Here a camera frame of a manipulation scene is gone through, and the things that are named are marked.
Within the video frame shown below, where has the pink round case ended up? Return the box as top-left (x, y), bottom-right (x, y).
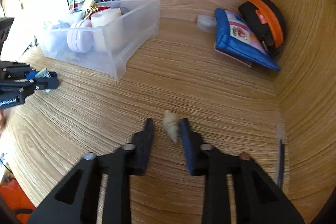
top-left (67, 20), bottom-right (93, 53)

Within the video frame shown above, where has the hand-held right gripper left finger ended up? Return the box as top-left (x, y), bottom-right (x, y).
top-left (26, 118), bottom-right (155, 224)

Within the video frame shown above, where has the cream candle jar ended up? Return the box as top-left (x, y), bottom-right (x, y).
top-left (91, 8), bottom-right (124, 52)

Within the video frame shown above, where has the green small packet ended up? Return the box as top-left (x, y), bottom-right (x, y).
top-left (35, 68), bottom-right (52, 79)

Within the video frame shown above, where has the clear plastic drawer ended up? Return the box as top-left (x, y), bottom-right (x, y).
top-left (37, 0), bottom-right (161, 82)

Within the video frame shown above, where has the black orange zip case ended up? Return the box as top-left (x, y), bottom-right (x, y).
top-left (238, 0), bottom-right (287, 58)

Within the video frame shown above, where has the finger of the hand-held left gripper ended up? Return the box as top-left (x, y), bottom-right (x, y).
top-left (25, 70), bottom-right (58, 81)
top-left (16, 78), bottom-right (60, 94)

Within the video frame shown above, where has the white cloth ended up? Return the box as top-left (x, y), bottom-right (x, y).
top-left (56, 11), bottom-right (88, 29)

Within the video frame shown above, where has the gold foil packet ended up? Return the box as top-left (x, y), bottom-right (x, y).
top-left (83, 0), bottom-right (99, 14)

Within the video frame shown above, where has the person's orange clothing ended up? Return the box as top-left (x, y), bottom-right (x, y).
top-left (0, 179), bottom-right (35, 217)

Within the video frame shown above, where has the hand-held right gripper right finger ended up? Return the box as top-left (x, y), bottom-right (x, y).
top-left (178, 118), bottom-right (306, 224)

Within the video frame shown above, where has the beige spiral seashell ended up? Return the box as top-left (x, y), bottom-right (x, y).
top-left (163, 110), bottom-right (179, 145)

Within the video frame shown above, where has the blue printed pouch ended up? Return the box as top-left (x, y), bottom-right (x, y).
top-left (214, 8), bottom-right (281, 72)

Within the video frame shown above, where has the wooden desktop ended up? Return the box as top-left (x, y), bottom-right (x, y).
top-left (4, 17), bottom-right (289, 224)

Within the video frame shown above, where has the white paper bag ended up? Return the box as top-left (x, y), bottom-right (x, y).
top-left (33, 0), bottom-right (71, 38)

